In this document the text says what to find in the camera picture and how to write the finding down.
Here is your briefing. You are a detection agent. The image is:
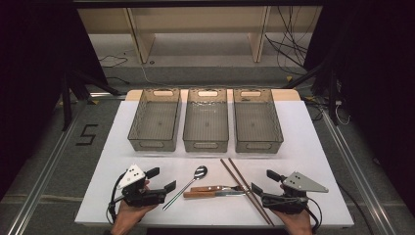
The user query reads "white table sheet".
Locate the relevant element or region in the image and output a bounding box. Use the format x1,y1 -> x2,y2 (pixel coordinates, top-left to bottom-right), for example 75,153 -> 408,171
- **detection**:
73,99 -> 355,228

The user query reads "brown wooden chopstick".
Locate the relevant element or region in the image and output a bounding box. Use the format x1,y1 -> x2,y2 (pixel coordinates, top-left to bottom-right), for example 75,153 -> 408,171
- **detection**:
227,157 -> 276,227
219,159 -> 273,227

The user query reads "person's right hand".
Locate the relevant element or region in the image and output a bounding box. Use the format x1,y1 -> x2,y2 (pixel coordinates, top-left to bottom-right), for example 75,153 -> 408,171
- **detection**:
270,209 -> 314,235

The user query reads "light wooden shelf unit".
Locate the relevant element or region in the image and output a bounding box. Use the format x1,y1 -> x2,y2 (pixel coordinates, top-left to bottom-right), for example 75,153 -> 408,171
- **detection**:
77,6 -> 324,65

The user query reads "metal spoon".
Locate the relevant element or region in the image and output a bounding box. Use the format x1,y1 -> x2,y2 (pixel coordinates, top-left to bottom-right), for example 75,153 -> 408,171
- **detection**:
161,164 -> 208,212

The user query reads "black metal stand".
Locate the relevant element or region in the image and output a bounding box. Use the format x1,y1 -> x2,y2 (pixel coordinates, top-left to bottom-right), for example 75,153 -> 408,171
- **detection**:
60,69 -> 122,132
283,58 -> 341,127

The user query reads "tangle of black cables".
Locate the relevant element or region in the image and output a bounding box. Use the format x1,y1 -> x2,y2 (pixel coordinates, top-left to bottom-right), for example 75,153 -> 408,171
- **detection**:
264,5 -> 315,76

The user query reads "long aluminium rail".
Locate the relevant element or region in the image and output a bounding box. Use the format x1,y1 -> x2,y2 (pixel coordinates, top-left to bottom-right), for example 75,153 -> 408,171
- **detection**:
6,97 -> 90,235
321,111 -> 398,235

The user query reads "short aluminium rail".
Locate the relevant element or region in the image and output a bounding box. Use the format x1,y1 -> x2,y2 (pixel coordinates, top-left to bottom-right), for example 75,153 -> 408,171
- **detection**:
89,92 -> 128,100

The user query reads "short black cable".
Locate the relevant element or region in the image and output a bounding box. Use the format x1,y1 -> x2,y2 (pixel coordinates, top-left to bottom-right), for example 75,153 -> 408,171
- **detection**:
106,76 -> 131,86

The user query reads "black curtain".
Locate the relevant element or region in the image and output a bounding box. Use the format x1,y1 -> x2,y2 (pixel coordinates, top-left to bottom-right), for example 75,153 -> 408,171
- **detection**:
0,0 -> 110,201
302,0 -> 415,217

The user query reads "knife with wooden handle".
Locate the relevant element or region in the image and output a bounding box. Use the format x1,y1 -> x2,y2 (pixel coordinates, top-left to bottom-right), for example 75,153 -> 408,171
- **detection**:
182,190 -> 248,200

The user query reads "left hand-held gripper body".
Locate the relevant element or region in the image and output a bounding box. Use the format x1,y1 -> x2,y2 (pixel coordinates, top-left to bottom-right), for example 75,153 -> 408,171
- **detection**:
116,164 -> 168,208

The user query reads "thin white cable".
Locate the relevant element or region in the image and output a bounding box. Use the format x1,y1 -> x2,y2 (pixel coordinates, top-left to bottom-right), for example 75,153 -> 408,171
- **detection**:
335,100 -> 351,126

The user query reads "left hand-held gripper cable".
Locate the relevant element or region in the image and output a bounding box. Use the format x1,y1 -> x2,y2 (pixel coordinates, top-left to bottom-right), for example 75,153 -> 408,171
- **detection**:
106,171 -> 127,226

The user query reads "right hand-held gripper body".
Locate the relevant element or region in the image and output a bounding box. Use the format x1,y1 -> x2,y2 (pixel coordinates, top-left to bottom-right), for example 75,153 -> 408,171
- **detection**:
260,170 -> 330,215

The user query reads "translucent grey plastic bin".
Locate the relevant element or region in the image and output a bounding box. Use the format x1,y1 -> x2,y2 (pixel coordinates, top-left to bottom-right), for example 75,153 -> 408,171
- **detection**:
232,87 -> 285,155
126,87 -> 182,153
182,87 -> 230,154

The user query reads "person's left hand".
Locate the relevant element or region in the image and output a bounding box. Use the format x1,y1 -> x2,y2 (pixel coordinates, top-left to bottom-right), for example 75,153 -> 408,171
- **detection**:
111,182 -> 159,235

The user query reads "looped black cable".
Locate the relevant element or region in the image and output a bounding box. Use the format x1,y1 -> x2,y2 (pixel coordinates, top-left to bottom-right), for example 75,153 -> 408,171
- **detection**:
98,54 -> 129,69

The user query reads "hand-held gripper cable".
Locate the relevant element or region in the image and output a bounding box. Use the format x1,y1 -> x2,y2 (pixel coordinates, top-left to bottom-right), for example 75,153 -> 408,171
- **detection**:
304,197 -> 324,234
106,171 -> 127,226

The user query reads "right hand-held gripper cable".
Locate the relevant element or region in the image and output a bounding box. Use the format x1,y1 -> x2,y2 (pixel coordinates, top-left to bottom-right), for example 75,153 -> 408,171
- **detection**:
304,197 -> 324,234

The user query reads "thin black cable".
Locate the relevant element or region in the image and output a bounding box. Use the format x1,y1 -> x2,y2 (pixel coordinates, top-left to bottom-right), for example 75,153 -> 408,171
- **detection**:
336,181 -> 371,235

